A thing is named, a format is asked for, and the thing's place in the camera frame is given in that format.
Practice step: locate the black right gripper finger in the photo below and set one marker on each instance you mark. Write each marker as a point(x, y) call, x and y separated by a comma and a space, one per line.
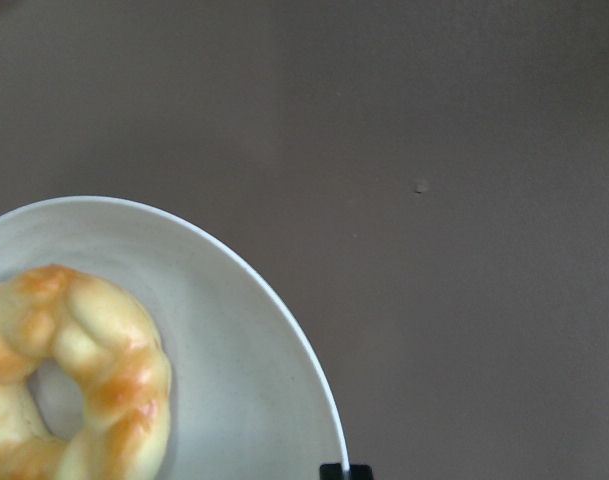
point(335, 471)

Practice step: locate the white plate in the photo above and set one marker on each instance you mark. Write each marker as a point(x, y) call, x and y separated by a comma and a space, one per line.
point(249, 398)

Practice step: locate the glazed twisted donut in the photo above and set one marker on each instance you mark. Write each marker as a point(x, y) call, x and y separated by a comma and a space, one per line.
point(107, 343)

